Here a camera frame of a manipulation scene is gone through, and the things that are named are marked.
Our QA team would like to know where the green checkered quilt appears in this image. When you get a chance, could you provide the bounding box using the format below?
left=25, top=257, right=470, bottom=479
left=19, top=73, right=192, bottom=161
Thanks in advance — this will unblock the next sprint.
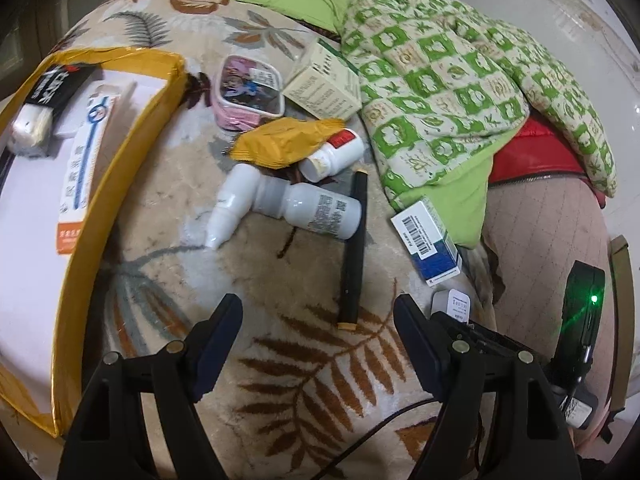
left=340, top=0, right=618, bottom=251

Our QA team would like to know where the yellow-taped white foam box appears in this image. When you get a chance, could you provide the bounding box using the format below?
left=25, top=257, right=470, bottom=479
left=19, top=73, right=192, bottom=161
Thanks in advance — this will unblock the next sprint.
left=0, top=46, right=187, bottom=436

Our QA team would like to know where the red jacket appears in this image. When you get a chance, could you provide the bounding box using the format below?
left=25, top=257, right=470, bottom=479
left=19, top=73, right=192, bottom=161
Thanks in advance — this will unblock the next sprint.
left=487, top=115, right=608, bottom=208

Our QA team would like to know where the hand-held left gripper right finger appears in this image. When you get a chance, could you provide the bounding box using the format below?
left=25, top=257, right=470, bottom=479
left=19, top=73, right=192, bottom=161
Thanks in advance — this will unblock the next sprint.
left=393, top=294, right=583, bottom=480

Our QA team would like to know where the small white squeeze bottle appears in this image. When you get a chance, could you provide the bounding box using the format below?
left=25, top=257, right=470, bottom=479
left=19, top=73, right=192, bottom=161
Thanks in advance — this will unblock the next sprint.
left=205, top=162, right=261, bottom=251

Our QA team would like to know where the long white and orange box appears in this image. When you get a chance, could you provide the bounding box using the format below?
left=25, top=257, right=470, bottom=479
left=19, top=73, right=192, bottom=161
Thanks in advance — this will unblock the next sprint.
left=56, top=85, right=137, bottom=256

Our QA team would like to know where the pink tin with cartoon lid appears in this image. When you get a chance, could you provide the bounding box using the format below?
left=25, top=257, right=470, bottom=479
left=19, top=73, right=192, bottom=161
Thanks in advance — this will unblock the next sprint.
left=214, top=55, right=286, bottom=133

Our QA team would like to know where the beige quilted pad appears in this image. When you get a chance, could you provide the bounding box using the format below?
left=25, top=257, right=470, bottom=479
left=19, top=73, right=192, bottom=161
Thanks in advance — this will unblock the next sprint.
left=480, top=175, right=616, bottom=453

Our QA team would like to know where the black pen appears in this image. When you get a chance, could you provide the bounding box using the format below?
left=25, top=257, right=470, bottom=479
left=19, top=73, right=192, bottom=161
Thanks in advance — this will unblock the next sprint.
left=337, top=170, right=370, bottom=331

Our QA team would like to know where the yellow snack packet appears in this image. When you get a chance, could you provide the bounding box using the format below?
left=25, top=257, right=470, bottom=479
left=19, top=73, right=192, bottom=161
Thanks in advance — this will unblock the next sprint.
left=229, top=117, right=347, bottom=171

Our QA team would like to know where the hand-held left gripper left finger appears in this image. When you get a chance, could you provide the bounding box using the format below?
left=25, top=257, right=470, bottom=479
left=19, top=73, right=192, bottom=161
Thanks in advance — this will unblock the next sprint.
left=65, top=294, right=244, bottom=480

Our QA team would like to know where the large white bottle printed label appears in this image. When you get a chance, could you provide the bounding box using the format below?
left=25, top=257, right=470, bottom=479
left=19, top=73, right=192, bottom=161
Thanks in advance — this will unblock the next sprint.
left=252, top=176, right=363, bottom=241

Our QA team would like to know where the leaf-print blanket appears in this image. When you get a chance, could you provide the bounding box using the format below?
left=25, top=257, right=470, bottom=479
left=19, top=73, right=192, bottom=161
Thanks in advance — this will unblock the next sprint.
left=0, top=0, right=501, bottom=480

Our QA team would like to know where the cream medicine box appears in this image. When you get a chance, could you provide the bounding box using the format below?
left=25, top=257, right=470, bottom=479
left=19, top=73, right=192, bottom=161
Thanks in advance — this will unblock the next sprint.
left=281, top=40, right=363, bottom=120

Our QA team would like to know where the black cable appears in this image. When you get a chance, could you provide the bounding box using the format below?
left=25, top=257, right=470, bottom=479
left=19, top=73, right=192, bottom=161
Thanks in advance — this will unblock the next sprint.
left=295, top=397, right=451, bottom=480

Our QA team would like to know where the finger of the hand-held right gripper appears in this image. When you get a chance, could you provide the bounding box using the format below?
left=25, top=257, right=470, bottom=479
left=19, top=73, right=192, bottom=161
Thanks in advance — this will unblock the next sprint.
left=431, top=311, right=522, bottom=357

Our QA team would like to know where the blue and white medicine box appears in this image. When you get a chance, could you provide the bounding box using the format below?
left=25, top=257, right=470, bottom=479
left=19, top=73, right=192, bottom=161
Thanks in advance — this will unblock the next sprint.
left=390, top=196, right=463, bottom=286

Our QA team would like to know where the white charger block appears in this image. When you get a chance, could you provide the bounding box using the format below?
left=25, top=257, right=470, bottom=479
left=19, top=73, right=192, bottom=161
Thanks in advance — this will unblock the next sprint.
left=432, top=289, right=473, bottom=323

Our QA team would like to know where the white pill bottle red label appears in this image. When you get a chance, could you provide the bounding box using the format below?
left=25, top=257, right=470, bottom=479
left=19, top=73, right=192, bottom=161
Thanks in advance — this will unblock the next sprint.
left=298, top=129, right=365, bottom=183

